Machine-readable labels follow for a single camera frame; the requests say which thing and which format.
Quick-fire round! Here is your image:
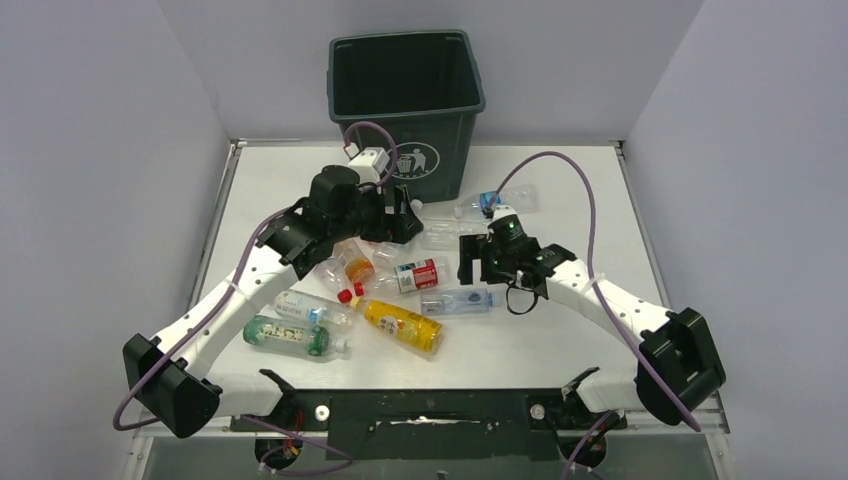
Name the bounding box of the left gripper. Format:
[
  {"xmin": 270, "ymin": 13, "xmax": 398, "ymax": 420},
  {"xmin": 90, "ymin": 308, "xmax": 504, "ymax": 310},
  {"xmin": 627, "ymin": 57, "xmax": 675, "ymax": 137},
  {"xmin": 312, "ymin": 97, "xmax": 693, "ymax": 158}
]
[{"xmin": 330, "ymin": 182, "xmax": 421, "ymax": 245}]

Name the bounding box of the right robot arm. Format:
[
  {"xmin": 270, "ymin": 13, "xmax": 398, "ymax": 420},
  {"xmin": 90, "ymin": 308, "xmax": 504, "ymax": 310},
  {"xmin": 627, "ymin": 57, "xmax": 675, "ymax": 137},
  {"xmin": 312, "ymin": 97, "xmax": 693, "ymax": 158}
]
[{"xmin": 457, "ymin": 213, "xmax": 726, "ymax": 430}]

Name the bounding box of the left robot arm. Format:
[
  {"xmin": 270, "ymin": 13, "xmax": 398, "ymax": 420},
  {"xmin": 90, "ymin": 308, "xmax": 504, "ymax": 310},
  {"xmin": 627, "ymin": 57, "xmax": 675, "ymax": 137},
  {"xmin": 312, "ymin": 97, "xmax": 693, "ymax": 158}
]
[{"xmin": 122, "ymin": 165, "xmax": 423, "ymax": 439}]

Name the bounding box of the dark green trash bin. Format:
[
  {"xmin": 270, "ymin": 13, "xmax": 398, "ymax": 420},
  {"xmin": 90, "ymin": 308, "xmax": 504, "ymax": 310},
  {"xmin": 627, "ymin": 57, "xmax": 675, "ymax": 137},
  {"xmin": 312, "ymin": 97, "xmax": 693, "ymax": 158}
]
[{"xmin": 327, "ymin": 30, "xmax": 486, "ymax": 203}]

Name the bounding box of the clear unlabeled bottle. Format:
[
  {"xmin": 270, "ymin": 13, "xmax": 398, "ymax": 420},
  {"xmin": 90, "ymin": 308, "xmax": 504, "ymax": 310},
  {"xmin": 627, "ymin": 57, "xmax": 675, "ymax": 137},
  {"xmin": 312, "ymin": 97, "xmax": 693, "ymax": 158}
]
[{"xmin": 414, "ymin": 219, "xmax": 487, "ymax": 251}]

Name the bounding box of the red white label bottle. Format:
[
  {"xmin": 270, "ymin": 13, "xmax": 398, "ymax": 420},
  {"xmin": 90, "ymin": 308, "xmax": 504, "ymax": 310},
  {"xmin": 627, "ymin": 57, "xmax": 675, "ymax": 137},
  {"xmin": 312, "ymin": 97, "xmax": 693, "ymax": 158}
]
[{"xmin": 364, "ymin": 243, "xmax": 451, "ymax": 298}]

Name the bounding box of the blue oval label bottle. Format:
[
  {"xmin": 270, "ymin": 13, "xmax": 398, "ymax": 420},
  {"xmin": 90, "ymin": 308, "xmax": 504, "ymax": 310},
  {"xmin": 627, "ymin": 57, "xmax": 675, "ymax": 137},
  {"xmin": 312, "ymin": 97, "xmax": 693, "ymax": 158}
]
[{"xmin": 419, "ymin": 288, "xmax": 503, "ymax": 317}]

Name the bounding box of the orange drink bottle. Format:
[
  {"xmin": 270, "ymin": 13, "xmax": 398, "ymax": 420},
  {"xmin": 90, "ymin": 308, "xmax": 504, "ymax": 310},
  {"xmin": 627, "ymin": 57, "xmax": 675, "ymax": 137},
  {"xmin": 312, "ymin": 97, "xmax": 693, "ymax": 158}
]
[{"xmin": 333, "ymin": 239, "xmax": 375, "ymax": 284}]

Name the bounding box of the blue label clear bottle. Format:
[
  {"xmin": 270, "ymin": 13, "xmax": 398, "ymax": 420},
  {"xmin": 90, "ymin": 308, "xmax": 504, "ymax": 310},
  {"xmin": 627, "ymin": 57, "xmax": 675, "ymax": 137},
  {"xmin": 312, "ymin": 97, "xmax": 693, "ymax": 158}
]
[{"xmin": 453, "ymin": 184, "xmax": 540, "ymax": 221}]

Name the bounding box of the red label bottle left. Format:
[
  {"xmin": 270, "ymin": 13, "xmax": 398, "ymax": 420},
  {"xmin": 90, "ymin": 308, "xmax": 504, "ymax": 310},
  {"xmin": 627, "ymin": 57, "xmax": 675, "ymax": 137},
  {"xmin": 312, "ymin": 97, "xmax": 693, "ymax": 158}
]
[{"xmin": 313, "ymin": 257, "xmax": 354, "ymax": 304}]

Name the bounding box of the yellow juice bottle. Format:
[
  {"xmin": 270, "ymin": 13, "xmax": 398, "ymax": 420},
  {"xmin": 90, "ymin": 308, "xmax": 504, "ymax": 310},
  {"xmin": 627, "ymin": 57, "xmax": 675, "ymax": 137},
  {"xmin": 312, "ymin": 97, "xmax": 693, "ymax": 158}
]
[{"xmin": 350, "ymin": 297, "xmax": 444, "ymax": 354}]

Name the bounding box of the light blue label bottle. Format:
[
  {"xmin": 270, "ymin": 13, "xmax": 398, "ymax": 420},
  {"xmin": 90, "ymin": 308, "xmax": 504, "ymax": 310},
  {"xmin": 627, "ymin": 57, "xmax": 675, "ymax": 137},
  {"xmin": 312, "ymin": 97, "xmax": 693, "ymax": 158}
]
[{"xmin": 274, "ymin": 290, "xmax": 354, "ymax": 330}]

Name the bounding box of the green tea bottle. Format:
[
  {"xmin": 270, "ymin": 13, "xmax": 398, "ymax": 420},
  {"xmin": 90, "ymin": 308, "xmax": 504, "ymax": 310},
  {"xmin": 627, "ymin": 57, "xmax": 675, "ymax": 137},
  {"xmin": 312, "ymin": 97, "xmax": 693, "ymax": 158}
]
[{"xmin": 242, "ymin": 315, "xmax": 349, "ymax": 359}]

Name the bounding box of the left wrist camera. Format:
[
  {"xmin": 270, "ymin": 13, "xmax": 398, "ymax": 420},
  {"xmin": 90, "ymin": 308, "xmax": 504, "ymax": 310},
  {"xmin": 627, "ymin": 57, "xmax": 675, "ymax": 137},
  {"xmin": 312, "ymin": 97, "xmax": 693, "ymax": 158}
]
[{"xmin": 343, "ymin": 143, "xmax": 390, "ymax": 184}]

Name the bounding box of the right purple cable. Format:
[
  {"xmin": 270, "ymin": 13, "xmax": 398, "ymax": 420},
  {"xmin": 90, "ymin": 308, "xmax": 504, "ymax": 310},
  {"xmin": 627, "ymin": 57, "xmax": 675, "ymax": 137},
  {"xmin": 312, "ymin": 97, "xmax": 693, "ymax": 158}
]
[{"xmin": 486, "ymin": 150, "xmax": 704, "ymax": 480}]

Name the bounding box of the purple cable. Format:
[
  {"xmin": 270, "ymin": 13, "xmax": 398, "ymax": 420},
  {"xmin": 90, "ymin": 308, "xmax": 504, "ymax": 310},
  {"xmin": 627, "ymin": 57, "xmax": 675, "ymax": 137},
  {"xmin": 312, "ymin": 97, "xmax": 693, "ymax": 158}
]
[
  {"xmin": 111, "ymin": 120, "xmax": 400, "ymax": 478},
  {"xmin": 486, "ymin": 150, "xmax": 704, "ymax": 480}
]

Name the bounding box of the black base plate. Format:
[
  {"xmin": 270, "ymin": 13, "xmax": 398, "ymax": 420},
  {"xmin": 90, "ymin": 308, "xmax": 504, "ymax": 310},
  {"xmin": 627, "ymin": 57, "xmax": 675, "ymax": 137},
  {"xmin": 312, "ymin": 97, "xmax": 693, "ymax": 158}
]
[{"xmin": 230, "ymin": 388, "xmax": 627, "ymax": 467}]

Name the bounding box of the aluminium front rail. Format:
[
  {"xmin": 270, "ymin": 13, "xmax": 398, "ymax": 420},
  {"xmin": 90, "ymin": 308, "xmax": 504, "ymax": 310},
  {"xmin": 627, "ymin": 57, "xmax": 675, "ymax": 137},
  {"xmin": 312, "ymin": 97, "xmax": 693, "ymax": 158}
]
[{"xmin": 135, "ymin": 390, "xmax": 730, "ymax": 439}]

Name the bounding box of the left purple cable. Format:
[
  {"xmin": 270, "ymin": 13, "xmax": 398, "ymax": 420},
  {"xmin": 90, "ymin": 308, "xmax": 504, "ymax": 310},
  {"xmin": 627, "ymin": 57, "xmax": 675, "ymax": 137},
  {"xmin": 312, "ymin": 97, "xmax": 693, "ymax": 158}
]
[{"xmin": 111, "ymin": 120, "xmax": 400, "ymax": 478}]

